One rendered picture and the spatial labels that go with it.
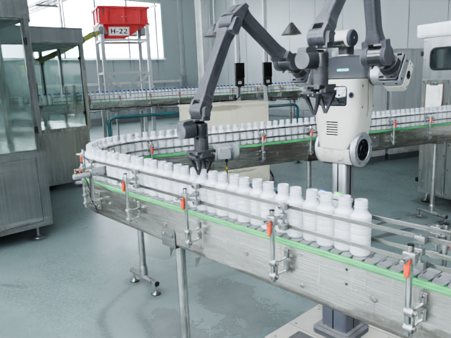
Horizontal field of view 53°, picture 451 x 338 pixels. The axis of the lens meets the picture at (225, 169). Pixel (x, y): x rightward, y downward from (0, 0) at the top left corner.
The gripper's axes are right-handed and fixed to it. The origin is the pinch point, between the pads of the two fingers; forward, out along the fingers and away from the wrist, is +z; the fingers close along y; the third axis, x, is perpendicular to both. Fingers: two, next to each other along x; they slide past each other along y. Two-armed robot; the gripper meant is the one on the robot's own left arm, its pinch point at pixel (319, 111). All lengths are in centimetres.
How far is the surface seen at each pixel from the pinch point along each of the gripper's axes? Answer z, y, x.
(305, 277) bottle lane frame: 50, -21, -10
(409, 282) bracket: 38, -26, -46
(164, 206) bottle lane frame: 42, -22, 66
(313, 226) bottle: 34.2, -17.3, -10.2
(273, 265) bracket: 47, -27, -2
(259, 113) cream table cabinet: 38, 316, 330
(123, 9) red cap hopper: -133, 295, 625
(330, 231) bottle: 34.5, -17.3, -16.7
